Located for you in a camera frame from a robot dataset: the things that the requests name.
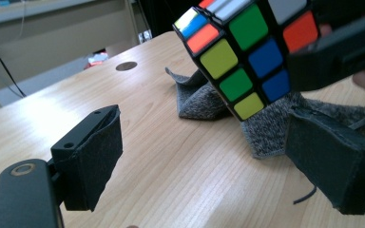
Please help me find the multicoloured puzzle cube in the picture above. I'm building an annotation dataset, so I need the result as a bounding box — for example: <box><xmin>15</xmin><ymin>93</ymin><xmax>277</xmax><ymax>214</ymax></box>
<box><xmin>172</xmin><ymin>0</ymin><xmax>322</xmax><ymax>123</ymax></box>

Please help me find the small white black object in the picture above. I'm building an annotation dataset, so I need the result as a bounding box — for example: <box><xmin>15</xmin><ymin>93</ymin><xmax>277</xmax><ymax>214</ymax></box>
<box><xmin>138</xmin><ymin>28</ymin><xmax>154</xmax><ymax>45</ymax></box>

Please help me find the thin dark thread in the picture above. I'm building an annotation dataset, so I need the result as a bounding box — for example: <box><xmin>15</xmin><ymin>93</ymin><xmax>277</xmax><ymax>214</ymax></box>
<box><xmin>293</xmin><ymin>185</ymin><xmax>317</xmax><ymax>205</ymax></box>

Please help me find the round grey table grommet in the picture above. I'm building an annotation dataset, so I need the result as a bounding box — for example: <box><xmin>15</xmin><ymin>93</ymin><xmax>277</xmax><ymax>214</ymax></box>
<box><xmin>115</xmin><ymin>61</ymin><xmax>139</xmax><ymax>72</ymax></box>

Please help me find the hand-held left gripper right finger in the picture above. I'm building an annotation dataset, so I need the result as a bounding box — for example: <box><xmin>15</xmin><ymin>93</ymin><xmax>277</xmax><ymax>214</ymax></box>
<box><xmin>284</xmin><ymin>107</ymin><xmax>365</xmax><ymax>217</ymax></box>

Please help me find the grey fluffy cloth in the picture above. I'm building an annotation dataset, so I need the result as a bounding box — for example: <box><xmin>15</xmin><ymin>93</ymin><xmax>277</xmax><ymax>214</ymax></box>
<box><xmin>164</xmin><ymin>66</ymin><xmax>365</xmax><ymax>160</ymax></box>

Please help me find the black cable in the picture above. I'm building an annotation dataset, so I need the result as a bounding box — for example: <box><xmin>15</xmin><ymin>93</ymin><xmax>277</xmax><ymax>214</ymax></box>
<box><xmin>0</xmin><ymin>46</ymin><xmax>28</xmax><ymax>98</ymax></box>

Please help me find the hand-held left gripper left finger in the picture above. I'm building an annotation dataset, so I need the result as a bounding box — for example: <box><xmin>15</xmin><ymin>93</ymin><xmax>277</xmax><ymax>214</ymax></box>
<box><xmin>50</xmin><ymin>104</ymin><xmax>124</xmax><ymax>213</ymax></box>

